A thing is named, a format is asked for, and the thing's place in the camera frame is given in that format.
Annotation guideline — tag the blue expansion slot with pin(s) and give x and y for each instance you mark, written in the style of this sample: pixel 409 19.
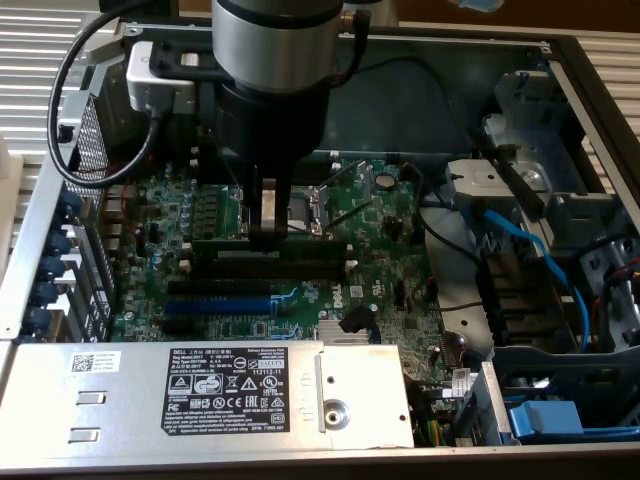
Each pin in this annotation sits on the blue expansion slot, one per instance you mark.
pixel 220 306

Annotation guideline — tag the silver power supply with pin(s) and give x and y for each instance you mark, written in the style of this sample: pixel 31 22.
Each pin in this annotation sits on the silver power supply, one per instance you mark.
pixel 125 400

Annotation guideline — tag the silver metal case bracket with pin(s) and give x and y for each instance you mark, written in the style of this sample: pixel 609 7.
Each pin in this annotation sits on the silver metal case bracket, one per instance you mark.
pixel 75 107

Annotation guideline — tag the long black expansion slot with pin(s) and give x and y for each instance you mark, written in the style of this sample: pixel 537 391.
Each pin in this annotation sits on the long black expansion slot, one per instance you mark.
pixel 220 287

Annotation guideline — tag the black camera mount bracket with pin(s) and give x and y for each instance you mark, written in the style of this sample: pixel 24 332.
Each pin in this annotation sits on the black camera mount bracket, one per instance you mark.
pixel 170 62

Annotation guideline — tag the short black expansion slot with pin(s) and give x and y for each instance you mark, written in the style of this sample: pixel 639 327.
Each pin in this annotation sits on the short black expansion slot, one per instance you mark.
pixel 178 326

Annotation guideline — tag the light blue plastic object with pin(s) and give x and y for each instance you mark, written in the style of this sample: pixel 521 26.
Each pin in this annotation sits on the light blue plastic object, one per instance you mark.
pixel 480 4

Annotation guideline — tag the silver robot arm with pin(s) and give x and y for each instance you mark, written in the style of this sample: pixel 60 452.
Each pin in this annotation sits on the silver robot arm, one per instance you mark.
pixel 275 45

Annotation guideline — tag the round coin battery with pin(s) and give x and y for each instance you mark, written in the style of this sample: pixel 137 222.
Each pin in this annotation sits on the round coin battery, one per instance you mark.
pixel 385 180

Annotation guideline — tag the blue plastic latch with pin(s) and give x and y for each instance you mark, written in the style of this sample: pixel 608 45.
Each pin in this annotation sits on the blue plastic latch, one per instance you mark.
pixel 545 420

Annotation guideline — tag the CPU socket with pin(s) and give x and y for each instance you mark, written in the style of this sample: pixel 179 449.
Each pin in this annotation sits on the CPU socket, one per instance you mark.
pixel 302 210

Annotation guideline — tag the black RAM slot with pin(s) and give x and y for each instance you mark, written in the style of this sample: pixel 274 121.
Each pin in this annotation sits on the black RAM slot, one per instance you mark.
pixel 310 275
pixel 310 264

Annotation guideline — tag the silver chipset heatsink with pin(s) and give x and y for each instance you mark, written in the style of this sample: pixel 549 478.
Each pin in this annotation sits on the silver chipset heatsink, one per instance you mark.
pixel 332 332

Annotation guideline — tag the open PC case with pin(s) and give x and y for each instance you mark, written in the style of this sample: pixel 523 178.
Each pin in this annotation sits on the open PC case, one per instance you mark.
pixel 450 75

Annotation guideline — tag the green motherboard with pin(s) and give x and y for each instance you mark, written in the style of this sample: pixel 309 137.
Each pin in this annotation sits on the green motherboard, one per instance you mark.
pixel 390 250

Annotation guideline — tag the grey metal disk bay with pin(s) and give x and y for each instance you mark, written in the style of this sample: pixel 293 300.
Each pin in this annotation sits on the grey metal disk bay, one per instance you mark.
pixel 540 130

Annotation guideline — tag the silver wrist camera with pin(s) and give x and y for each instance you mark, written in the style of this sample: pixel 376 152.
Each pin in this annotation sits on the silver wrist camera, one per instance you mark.
pixel 150 90

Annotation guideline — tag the dark grey drive tray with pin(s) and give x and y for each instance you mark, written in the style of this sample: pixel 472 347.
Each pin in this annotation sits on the dark grey drive tray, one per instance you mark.
pixel 575 370

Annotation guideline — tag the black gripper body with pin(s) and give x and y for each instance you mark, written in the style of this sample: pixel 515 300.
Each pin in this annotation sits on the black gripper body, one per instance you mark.
pixel 275 125

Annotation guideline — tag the blue expansion slot clip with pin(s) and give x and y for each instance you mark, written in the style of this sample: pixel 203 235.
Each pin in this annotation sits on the blue expansion slot clip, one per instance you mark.
pixel 45 292
pixel 69 203
pixel 52 267
pixel 62 241
pixel 37 318

